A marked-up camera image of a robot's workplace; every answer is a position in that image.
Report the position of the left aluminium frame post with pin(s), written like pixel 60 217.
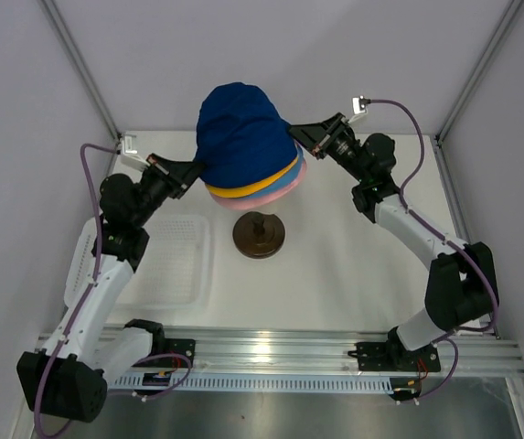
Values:
pixel 61 29

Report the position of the pink bucket hat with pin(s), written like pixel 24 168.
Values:
pixel 249 204

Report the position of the light blue bucket hat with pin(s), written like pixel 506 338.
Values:
pixel 283 183

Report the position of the aluminium rail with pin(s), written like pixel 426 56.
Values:
pixel 450 190
pixel 325 353

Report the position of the right side aluminium rail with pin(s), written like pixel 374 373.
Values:
pixel 450 190

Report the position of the dark blue hat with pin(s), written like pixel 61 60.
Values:
pixel 242 139

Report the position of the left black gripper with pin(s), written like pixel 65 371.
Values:
pixel 177 176

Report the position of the yellow hat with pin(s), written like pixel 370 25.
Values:
pixel 240 192

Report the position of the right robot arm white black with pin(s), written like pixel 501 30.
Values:
pixel 461 285

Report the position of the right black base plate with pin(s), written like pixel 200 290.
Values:
pixel 391 356

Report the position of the aluminium frame post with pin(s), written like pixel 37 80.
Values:
pixel 61 29
pixel 481 66

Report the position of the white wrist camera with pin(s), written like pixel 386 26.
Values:
pixel 360 106
pixel 129 155

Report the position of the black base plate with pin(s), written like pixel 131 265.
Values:
pixel 183 346
pixel 391 356

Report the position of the brown round wooden stand base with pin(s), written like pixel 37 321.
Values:
pixel 257 235

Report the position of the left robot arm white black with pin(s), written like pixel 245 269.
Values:
pixel 69 377

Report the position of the clear plastic bin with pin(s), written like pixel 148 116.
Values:
pixel 173 274

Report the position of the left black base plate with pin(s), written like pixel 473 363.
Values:
pixel 183 346

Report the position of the aluminium front rail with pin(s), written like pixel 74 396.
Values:
pixel 325 353

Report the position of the white slotted cable duct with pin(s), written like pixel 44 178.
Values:
pixel 344 384

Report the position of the right aluminium frame post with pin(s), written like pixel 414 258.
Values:
pixel 481 66

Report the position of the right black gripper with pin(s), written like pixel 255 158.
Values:
pixel 321 136

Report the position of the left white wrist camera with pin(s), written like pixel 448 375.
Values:
pixel 129 155

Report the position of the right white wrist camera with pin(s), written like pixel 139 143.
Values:
pixel 360 106

